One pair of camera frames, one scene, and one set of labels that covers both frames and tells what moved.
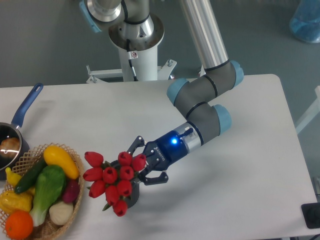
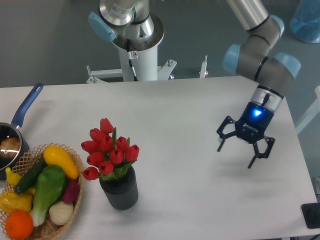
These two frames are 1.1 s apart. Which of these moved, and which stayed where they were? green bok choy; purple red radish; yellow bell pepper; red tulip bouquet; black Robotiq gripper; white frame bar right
Moved: black Robotiq gripper; red tulip bouquet
Stayed: purple red radish; green bok choy; white frame bar right; yellow bell pepper
